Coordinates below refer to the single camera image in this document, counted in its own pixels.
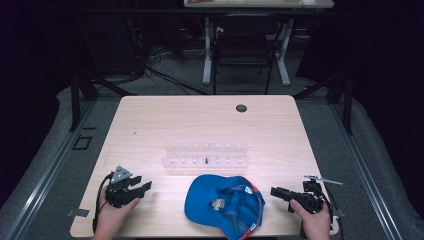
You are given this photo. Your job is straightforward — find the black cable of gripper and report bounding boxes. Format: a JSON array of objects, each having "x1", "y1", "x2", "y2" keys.
[
  {"x1": 92, "y1": 172, "x2": 115, "y2": 234},
  {"x1": 313, "y1": 186, "x2": 335, "y2": 232}
]

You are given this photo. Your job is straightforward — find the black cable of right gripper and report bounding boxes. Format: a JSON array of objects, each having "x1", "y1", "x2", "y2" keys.
[{"x1": 313, "y1": 186, "x2": 335, "y2": 232}]

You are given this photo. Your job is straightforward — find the aluminium floor rail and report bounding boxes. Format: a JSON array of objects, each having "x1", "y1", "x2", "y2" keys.
[
  {"x1": 5, "y1": 99, "x2": 98, "y2": 240},
  {"x1": 329, "y1": 99, "x2": 405, "y2": 240}
]

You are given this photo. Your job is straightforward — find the black square tape outline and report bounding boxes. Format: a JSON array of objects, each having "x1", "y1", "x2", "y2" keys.
[{"x1": 72, "y1": 134, "x2": 94, "y2": 151}]

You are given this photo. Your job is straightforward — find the black chair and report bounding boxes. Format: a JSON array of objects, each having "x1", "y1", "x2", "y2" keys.
[{"x1": 212, "y1": 14, "x2": 280, "y2": 96}]

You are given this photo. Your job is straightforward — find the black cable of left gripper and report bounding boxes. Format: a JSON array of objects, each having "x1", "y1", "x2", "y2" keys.
[{"x1": 92, "y1": 172, "x2": 115, "y2": 234}]

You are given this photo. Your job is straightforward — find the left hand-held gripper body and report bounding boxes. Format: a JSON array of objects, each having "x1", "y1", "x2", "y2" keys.
[{"x1": 105, "y1": 165, "x2": 141, "y2": 209}]

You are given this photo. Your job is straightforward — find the grey tape strip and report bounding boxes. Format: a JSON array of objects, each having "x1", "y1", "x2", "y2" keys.
[{"x1": 65, "y1": 208, "x2": 91, "y2": 218}]

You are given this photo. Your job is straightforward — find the blue baseball cap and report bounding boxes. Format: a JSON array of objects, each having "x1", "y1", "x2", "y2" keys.
[{"x1": 184, "y1": 173, "x2": 267, "y2": 240}]

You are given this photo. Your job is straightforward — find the black metal stand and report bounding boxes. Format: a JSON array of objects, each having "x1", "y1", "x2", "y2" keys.
[
  {"x1": 293, "y1": 64, "x2": 355, "y2": 136},
  {"x1": 68, "y1": 63, "x2": 138, "y2": 133}
]

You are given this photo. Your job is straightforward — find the person's left hand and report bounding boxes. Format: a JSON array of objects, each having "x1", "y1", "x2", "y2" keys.
[{"x1": 94, "y1": 185, "x2": 141, "y2": 236}]

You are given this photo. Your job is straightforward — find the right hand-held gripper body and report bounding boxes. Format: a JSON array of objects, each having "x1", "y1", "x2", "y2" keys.
[{"x1": 287, "y1": 174, "x2": 344, "y2": 215}]

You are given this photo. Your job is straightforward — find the white-legged desk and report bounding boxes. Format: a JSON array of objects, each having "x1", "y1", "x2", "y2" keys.
[{"x1": 183, "y1": 0, "x2": 335, "y2": 87}]

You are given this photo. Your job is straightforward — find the clear acrylic peg rack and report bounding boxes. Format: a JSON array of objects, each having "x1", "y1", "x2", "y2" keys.
[{"x1": 161, "y1": 141, "x2": 250, "y2": 169}]

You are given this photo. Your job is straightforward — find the person's right hand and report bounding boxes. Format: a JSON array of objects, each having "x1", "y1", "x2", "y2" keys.
[{"x1": 289, "y1": 198, "x2": 332, "y2": 236}]

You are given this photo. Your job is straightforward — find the black floor cables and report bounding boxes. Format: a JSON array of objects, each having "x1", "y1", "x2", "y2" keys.
[{"x1": 145, "y1": 65, "x2": 212, "y2": 96}]

